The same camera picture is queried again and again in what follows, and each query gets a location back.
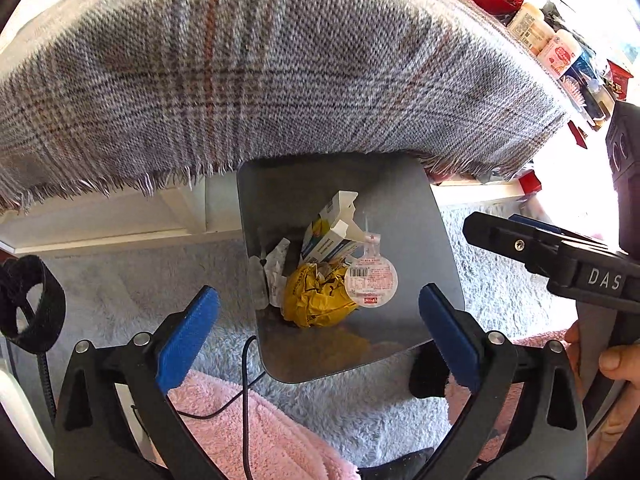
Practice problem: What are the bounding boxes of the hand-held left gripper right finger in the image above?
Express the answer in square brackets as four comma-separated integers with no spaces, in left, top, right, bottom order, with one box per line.
[419,283,590,480]

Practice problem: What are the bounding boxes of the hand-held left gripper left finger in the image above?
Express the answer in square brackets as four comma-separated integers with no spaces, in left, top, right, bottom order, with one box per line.
[53,285,226,480]

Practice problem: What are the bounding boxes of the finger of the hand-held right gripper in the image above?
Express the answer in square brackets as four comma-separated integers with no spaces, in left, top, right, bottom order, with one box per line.
[509,214,607,245]
[462,211,569,284]

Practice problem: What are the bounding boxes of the round plastic cup red label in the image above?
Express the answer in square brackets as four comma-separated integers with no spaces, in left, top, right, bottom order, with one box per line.
[345,255,399,307]

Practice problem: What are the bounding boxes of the white paper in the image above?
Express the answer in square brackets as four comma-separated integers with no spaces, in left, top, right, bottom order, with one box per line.
[260,237,292,307]

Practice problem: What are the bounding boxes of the dark grey trash bin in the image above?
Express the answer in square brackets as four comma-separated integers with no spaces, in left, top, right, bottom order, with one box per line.
[236,152,466,383]

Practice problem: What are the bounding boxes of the yellow paper bag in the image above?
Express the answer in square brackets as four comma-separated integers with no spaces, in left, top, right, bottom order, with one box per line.
[282,262,358,328]

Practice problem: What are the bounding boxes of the white green medicine box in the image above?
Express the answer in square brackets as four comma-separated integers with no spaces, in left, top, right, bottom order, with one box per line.
[299,190,362,266]

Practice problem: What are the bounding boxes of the person's right hand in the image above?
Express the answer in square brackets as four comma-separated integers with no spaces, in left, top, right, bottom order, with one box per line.
[565,322,640,461]

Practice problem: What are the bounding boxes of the grey fluffy rug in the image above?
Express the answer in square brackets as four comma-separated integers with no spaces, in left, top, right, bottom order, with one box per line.
[15,200,621,480]

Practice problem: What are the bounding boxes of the pink fleece pants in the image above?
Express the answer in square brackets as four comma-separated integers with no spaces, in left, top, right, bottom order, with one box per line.
[150,332,640,480]

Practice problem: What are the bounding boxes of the pink hairbrush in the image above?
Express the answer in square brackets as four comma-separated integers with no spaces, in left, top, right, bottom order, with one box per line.
[557,75,590,112]

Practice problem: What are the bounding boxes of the red snack bag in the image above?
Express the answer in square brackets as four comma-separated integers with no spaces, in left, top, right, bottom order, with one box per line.
[605,59,637,107]

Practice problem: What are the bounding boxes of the blue snack packet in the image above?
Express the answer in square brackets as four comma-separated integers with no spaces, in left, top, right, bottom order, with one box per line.
[565,54,602,92]

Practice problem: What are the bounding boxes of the white bottle yellow cap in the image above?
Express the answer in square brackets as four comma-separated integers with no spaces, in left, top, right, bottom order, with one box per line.
[507,2,556,56]

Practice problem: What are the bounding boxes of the grey plaid blanket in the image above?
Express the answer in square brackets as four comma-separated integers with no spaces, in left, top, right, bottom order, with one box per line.
[0,0,573,211]

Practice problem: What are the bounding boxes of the thin black cable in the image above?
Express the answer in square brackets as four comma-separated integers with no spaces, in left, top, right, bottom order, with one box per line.
[177,335,262,480]

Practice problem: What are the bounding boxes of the black strap loop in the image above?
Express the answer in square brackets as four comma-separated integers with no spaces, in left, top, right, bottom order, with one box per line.
[0,255,67,352]

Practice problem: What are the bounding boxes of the black braided cable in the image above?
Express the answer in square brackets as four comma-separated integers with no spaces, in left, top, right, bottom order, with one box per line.
[32,347,57,428]

